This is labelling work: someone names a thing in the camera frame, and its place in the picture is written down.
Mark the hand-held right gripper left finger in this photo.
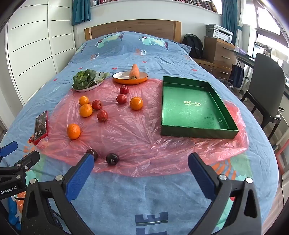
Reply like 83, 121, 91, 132
21, 153, 95, 235

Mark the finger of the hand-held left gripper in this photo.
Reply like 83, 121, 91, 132
0, 150, 40, 180
0, 141, 18, 157

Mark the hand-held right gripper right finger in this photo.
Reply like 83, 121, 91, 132
188, 152, 263, 235

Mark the dark plum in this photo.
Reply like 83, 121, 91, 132
86, 149, 98, 162
106, 153, 120, 166

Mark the green shallow box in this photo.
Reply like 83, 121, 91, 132
160, 76, 239, 139

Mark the smartphone in red case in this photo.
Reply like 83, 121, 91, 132
33, 110, 49, 145

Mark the large bumpy orange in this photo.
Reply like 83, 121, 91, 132
79, 104, 93, 118

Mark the pink plastic sheet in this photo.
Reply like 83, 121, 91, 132
36, 78, 249, 179

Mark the mesh wastebasket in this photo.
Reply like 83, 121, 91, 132
218, 78, 233, 89

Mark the white patterned plate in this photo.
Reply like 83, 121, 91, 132
72, 72, 111, 92

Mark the green bok choy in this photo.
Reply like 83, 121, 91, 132
73, 70, 107, 90

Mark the low wooden nightstand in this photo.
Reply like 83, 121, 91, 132
192, 57, 233, 79

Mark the white wardrobe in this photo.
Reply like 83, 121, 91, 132
5, 0, 78, 105

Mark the dark blue shopping bag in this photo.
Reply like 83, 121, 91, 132
228, 61, 245, 88

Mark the orange shallow bowl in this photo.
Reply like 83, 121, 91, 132
112, 71, 149, 85

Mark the grey chair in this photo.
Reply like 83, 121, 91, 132
240, 53, 286, 140

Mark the carrot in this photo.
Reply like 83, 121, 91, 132
129, 64, 140, 80

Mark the grey desk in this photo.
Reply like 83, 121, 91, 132
232, 45, 289, 100

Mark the wooden drawer cabinet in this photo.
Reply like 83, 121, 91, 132
203, 36, 237, 69

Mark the black backpack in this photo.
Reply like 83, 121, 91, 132
182, 34, 204, 59

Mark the white grey printer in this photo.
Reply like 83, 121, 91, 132
205, 24, 233, 43

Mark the teal curtain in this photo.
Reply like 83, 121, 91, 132
72, 0, 92, 26
221, 0, 241, 44

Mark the wooden bed headboard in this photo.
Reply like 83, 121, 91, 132
84, 21, 182, 43

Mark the window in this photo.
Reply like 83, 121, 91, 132
239, 0, 289, 48

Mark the row of books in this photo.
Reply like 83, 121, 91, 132
90, 0, 218, 13

